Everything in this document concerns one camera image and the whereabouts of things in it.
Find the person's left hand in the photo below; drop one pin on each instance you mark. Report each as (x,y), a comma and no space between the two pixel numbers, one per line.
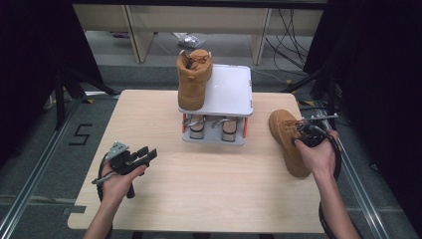
(114,186)

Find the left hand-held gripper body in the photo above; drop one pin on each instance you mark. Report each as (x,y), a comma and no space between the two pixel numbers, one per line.
(124,159)

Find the person's right hand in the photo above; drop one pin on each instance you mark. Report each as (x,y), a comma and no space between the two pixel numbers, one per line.
(320,159)

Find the black curtain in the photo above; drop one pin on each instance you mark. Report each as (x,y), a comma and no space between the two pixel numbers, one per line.
(381,83)
(30,66)

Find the black metal stand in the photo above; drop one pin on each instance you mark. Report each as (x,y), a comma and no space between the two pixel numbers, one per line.
(331,96)
(60,99)

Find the crumpled clear plastic bag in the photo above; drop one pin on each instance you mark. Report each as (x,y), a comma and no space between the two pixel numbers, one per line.
(191,41)

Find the white two-tier shoe rack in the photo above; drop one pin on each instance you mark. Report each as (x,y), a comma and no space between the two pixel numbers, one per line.
(229,93)

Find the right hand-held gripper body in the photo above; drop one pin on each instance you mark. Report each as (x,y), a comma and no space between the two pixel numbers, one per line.
(313,134)

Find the tan suede boot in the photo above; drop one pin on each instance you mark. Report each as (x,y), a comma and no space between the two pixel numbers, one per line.
(285,132)
(192,83)

